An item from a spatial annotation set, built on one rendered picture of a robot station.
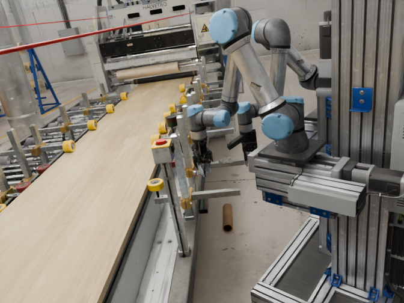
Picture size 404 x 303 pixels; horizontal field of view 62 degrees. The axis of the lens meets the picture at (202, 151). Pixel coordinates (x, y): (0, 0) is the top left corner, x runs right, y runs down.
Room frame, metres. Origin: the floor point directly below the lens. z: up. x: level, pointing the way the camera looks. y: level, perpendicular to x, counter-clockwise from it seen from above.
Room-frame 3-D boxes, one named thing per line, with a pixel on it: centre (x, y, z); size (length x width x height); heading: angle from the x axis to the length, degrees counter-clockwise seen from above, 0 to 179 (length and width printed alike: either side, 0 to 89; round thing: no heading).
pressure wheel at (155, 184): (1.50, 0.26, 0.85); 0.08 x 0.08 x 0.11
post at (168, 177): (1.18, 0.15, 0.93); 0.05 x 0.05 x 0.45; 83
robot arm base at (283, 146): (1.36, -0.40, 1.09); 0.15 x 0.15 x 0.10
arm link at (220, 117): (1.42, -0.09, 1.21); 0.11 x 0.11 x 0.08; 57
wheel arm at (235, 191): (1.47, 0.06, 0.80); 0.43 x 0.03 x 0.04; 83
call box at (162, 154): (1.18, 0.15, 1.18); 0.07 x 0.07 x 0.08; 83
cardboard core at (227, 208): (2.36, -0.12, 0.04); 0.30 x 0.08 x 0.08; 173
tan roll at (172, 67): (4.34, 0.31, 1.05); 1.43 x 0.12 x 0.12; 83
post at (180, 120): (1.69, 0.08, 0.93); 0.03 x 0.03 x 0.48; 83
